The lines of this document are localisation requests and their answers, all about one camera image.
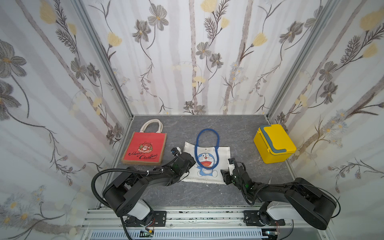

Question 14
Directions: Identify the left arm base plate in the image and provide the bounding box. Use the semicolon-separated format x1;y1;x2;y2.
124;211;167;227

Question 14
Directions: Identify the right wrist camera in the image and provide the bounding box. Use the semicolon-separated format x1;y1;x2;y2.
228;158;236;176

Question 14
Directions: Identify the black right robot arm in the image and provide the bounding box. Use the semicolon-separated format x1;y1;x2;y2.
221;158;341;230

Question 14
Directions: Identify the yellow cooler box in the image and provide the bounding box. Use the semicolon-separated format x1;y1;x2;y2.
254;124;297;164

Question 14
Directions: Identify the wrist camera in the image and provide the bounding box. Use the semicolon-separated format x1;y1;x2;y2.
228;158;236;176
171;147;182;157

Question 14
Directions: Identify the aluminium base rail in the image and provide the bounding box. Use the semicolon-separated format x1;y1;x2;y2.
79;206;334;240

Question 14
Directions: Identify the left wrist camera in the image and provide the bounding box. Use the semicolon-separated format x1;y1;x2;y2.
171;147;182;157

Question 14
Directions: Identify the red Christmas jute bag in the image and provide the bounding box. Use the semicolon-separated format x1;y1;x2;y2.
121;119;167;166

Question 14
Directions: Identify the white Doraemon canvas bag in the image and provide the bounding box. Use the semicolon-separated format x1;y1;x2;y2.
182;129;231;185

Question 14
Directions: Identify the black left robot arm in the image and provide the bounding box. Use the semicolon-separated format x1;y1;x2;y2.
91;152;196;226

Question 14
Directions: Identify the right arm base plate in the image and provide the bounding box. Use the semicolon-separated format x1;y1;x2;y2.
243;211;286;227

